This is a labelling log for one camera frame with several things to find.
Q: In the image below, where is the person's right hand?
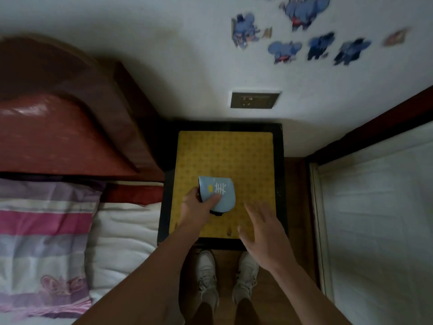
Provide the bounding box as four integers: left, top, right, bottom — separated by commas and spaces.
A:
238, 202, 298, 273

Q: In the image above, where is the person's left hand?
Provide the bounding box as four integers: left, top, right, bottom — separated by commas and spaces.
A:
179, 187, 223, 234

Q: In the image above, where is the light blue mug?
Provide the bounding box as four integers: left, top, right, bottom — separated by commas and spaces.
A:
198, 176, 236, 216

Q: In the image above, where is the person's right forearm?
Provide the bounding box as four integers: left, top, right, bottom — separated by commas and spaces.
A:
269, 262, 353, 325

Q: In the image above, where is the person's left forearm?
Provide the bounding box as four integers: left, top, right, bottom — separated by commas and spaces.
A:
73, 224, 200, 325

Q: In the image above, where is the person's white right shoe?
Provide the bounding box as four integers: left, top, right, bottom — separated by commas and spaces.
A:
232, 251, 260, 305

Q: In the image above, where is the person's white shoe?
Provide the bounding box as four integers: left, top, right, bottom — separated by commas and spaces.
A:
196, 250, 220, 311
232, 251, 260, 305

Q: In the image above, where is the yellow patterned table mat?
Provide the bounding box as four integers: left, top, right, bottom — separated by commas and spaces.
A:
168, 131, 276, 239

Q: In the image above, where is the person's white left shoe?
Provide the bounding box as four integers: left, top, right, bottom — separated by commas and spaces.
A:
196, 250, 220, 311

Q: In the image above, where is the black bedside table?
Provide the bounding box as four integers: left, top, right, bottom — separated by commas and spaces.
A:
157, 122, 289, 251

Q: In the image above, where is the person's right leg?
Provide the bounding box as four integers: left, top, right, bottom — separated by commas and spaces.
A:
234, 298, 263, 325

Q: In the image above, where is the person's leg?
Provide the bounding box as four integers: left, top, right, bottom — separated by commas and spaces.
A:
234, 298, 263, 325
190, 301, 214, 325

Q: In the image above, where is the person's left leg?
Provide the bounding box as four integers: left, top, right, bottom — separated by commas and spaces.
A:
190, 301, 214, 325

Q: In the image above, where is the white bed sheet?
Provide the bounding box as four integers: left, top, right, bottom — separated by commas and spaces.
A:
85, 181, 164, 305

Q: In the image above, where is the red padded headboard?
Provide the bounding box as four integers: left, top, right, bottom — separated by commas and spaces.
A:
0, 36, 166, 181

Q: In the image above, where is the pink purple striped pillow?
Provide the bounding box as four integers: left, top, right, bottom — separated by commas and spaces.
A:
0, 178, 107, 319

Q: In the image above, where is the wall power socket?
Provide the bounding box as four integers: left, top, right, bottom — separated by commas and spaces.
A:
230, 91, 281, 109

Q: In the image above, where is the white mattress with wooden frame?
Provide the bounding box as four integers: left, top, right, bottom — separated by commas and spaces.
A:
306, 85, 433, 325

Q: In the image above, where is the large blue cartoon wall sticker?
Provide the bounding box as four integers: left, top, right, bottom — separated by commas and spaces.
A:
279, 0, 331, 32

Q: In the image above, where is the small framed picture wall sticker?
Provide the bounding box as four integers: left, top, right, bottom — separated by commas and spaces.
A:
382, 28, 410, 48

